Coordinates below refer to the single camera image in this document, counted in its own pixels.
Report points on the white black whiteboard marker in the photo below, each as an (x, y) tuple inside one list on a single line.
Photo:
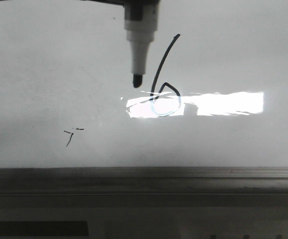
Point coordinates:
[(140, 23)]

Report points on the white whiteboard with aluminium frame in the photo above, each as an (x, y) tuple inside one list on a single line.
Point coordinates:
[(211, 116)]

